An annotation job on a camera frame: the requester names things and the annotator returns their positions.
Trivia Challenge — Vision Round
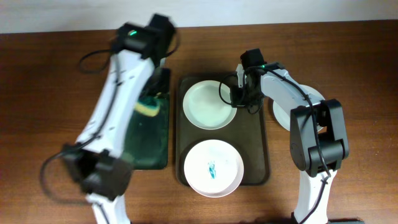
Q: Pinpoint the white plate top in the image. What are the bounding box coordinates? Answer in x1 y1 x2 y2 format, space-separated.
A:
272 85 325 131

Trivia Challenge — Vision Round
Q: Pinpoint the white plate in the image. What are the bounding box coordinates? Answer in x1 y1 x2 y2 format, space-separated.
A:
182 80 237 130
183 139 244 198
272 85 325 131

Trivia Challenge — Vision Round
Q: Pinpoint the white plate bottom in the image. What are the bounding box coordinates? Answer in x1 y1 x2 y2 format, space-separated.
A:
183 139 244 198

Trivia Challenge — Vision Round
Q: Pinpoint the green yellow sponge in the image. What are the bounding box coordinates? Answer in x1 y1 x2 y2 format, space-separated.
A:
134 96 160 117

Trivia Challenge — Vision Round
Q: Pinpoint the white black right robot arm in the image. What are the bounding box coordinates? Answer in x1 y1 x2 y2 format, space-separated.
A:
230 49 349 223

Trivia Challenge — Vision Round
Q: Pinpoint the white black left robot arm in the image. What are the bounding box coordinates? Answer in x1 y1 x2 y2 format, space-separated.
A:
60 14 179 223

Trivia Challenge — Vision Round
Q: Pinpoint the large dark brown tray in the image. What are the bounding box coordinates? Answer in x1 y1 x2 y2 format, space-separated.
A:
174 73 271 186

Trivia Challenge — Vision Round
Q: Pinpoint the small dark green tray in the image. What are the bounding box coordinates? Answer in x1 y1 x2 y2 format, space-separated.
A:
122 68 171 170

